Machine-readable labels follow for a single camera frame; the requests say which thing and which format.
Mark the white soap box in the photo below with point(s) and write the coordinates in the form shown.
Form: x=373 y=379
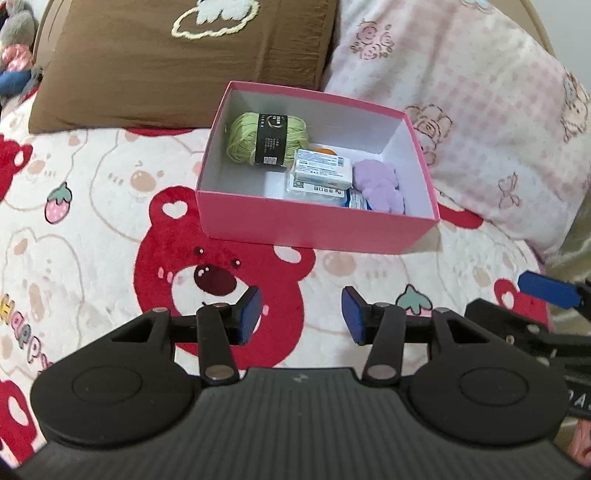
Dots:
x=323 y=168

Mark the bear print blanket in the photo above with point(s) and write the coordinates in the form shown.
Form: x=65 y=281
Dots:
x=92 y=230

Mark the green yarn ball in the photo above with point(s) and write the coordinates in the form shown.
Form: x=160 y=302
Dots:
x=240 y=138

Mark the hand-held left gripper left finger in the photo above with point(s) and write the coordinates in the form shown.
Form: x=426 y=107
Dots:
x=249 y=316

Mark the clear floss pick box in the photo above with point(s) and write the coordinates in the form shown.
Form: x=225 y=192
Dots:
x=314 y=194

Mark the grey plush toy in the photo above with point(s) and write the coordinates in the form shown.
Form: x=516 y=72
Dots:
x=18 y=27

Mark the purple plush toy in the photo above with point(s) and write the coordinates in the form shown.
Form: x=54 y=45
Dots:
x=378 y=189

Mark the person's right hand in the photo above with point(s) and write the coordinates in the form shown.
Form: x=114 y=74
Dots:
x=584 y=443

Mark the blue wet wipes pack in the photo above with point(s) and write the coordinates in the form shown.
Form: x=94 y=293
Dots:
x=355 y=199

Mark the beige headboard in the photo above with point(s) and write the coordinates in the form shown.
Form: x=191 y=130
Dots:
x=538 y=23

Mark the orange makeup sponge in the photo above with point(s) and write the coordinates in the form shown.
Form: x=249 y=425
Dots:
x=325 y=150

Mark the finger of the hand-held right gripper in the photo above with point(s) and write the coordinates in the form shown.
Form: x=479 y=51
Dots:
x=508 y=323
x=549 y=288

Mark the brown pillow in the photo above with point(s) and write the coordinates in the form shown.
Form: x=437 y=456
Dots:
x=161 y=69

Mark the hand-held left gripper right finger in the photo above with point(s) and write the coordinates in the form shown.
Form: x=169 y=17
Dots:
x=353 y=318

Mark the pink cardboard box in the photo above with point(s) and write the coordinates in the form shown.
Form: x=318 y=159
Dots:
x=300 y=226

